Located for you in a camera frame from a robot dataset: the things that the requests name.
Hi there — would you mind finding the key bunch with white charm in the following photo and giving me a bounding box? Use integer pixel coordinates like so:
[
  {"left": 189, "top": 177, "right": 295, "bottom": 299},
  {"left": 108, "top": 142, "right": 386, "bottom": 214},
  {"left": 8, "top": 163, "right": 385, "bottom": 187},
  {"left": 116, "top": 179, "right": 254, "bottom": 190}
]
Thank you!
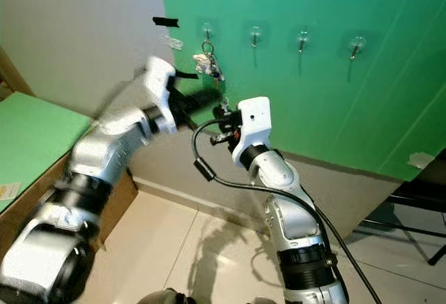
[{"left": 192, "top": 39, "right": 226, "bottom": 83}]

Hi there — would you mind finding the white resident pass card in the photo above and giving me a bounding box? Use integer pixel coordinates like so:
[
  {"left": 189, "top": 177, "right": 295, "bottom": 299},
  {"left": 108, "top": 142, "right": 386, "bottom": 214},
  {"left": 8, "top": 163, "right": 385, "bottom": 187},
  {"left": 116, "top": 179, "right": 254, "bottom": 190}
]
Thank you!
[{"left": 0, "top": 182, "right": 22, "bottom": 202}]

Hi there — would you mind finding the clear tape piece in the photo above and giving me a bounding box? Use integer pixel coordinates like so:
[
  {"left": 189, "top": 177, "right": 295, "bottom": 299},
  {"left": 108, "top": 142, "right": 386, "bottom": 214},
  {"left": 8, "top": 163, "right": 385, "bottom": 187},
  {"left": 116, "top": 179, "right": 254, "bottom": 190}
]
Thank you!
[{"left": 160, "top": 36, "right": 184, "bottom": 50}]

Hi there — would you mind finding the short black tape strip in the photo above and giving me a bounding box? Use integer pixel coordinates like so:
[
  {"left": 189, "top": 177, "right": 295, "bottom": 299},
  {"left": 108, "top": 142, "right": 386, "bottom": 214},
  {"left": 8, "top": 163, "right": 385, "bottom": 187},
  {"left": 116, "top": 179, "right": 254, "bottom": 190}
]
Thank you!
[{"left": 153, "top": 16, "right": 180, "bottom": 29}]

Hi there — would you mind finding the cardboard table with green top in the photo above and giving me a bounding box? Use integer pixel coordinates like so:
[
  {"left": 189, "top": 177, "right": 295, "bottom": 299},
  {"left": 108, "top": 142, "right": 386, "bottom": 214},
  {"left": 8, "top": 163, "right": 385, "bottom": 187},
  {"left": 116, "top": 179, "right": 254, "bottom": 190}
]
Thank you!
[{"left": 0, "top": 91, "right": 140, "bottom": 257}]

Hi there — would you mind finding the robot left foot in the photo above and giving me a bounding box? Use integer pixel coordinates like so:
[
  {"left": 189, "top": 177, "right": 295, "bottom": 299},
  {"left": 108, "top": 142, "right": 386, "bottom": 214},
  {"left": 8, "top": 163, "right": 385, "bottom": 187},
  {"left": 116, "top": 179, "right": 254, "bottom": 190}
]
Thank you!
[{"left": 157, "top": 288, "right": 199, "bottom": 304}]

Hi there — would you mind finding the small white tape piece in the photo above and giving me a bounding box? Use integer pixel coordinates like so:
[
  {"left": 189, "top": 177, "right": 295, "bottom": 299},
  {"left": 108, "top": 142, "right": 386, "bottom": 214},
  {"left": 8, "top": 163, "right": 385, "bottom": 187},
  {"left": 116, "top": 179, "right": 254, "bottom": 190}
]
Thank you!
[{"left": 408, "top": 152, "right": 434, "bottom": 169}]

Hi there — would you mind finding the black folding chair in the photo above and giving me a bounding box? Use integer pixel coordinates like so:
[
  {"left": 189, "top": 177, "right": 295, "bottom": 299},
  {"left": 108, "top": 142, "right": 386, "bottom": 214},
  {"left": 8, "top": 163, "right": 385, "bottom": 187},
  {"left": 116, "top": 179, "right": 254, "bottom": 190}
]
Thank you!
[{"left": 366, "top": 147, "right": 446, "bottom": 266}]

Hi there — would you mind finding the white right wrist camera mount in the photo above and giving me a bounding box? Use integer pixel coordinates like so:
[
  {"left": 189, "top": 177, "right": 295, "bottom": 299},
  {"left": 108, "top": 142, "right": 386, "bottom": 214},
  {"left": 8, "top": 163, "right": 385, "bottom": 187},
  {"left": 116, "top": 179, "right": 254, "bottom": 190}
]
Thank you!
[{"left": 231, "top": 96, "right": 273, "bottom": 169}]

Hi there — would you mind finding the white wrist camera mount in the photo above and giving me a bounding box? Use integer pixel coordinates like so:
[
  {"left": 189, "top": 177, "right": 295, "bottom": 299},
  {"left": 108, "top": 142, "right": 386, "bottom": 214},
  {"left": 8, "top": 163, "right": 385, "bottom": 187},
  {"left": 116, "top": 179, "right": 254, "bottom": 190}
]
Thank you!
[
  {"left": 145, "top": 56, "right": 177, "bottom": 136},
  {"left": 231, "top": 96, "right": 273, "bottom": 169}
]

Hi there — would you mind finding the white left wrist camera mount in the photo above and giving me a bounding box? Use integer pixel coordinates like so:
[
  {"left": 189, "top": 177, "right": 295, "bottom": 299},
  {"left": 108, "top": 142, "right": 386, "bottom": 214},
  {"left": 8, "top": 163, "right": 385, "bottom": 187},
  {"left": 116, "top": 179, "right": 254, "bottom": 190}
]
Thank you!
[{"left": 145, "top": 56, "right": 177, "bottom": 136}]

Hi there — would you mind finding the clear adhesive wall hook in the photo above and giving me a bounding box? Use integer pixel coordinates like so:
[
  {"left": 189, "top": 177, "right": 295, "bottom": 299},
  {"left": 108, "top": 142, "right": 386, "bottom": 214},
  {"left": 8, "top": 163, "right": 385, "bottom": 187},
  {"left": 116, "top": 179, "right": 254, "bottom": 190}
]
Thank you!
[
  {"left": 348, "top": 34, "right": 370, "bottom": 61},
  {"left": 294, "top": 29, "right": 314, "bottom": 54},
  {"left": 247, "top": 25, "right": 266, "bottom": 48},
  {"left": 199, "top": 20, "right": 217, "bottom": 45}
]

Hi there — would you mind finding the green plastic wall board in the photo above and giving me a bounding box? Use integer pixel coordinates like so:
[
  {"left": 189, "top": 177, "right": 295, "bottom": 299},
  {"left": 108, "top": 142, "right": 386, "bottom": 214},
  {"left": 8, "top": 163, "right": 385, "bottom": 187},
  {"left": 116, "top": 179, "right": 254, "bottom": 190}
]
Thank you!
[{"left": 157, "top": 0, "right": 446, "bottom": 183}]

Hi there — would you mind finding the wooden door frame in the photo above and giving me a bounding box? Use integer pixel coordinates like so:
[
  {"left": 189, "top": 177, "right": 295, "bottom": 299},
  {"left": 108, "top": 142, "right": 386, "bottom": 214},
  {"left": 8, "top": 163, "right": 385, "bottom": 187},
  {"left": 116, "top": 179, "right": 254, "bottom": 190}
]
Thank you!
[{"left": 0, "top": 46, "right": 37, "bottom": 99}]

